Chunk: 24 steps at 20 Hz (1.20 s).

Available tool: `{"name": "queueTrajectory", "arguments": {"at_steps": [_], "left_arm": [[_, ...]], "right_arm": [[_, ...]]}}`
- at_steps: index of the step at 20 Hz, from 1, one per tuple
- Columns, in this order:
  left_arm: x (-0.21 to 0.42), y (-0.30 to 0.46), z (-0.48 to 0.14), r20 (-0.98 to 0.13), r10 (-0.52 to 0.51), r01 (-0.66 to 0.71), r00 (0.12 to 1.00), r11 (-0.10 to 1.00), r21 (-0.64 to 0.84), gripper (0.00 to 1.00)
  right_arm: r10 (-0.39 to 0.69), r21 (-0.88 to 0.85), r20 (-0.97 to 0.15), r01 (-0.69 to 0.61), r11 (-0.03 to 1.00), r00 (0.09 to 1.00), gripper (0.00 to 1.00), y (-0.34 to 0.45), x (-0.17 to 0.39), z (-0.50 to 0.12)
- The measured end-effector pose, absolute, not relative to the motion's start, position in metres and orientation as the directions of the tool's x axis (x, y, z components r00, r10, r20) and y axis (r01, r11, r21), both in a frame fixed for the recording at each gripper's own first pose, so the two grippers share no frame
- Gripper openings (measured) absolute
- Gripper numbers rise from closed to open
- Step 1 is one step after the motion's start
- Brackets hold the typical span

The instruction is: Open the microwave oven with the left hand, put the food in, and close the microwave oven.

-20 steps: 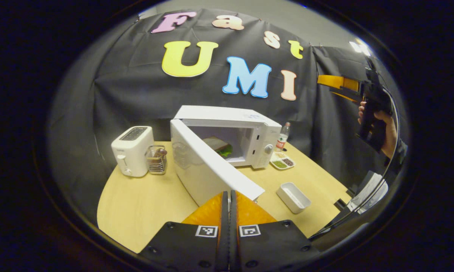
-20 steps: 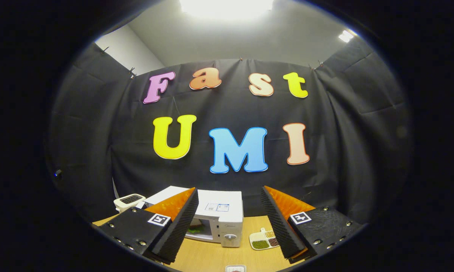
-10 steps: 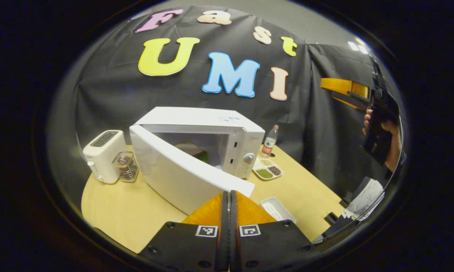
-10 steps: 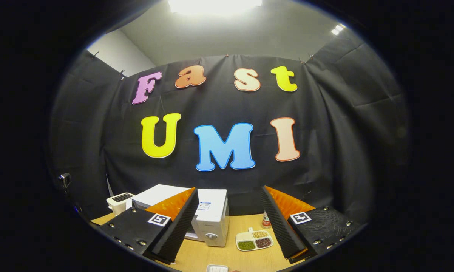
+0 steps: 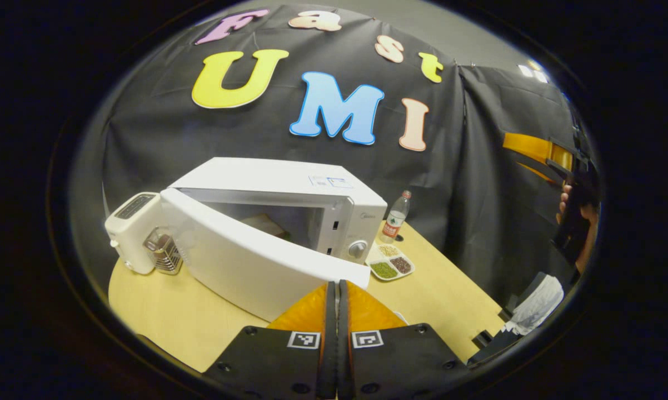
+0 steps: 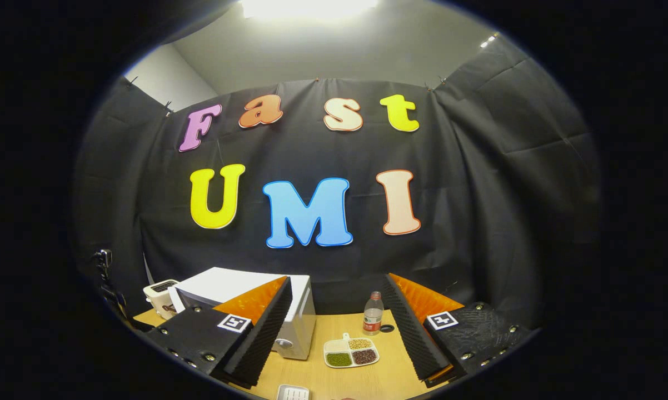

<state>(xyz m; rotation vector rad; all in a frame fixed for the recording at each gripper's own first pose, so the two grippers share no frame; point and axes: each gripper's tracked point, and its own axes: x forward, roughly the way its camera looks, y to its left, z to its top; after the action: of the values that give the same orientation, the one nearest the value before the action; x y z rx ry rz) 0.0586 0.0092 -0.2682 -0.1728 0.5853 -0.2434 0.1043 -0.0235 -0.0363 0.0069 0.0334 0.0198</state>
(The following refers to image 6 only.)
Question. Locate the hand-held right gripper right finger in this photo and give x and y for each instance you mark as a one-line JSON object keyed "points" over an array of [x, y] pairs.
{"points": [[412, 339]]}

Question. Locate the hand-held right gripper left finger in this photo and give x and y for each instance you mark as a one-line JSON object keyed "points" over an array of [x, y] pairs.
{"points": [[262, 339]]}

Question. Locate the clear plastic water bottle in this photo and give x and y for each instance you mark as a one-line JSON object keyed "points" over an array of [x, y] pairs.
{"points": [[373, 316]]}

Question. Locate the large ceiling light panel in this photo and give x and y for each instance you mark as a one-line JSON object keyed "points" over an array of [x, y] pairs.
{"points": [[306, 6]]}

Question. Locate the white rectangular tray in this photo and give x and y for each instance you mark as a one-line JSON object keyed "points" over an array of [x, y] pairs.
{"points": [[293, 393]]}

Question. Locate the divided plate of beans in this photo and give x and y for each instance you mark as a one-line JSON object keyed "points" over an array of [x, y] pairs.
{"points": [[339, 359]]}

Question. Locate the white toaster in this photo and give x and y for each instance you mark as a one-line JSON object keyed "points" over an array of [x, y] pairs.
{"points": [[157, 297]]}

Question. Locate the black backdrop cloth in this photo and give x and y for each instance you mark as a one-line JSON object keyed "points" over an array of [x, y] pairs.
{"points": [[467, 194]]}

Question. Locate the white microwave oven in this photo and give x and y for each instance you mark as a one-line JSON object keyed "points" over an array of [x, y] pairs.
{"points": [[239, 283]]}

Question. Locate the black tripod stand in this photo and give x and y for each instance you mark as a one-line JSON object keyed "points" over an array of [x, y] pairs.
{"points": [[105, 261]]}

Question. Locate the small ceiling light panel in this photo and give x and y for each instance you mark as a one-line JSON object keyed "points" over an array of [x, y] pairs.
{"points": [[487, 41]]}

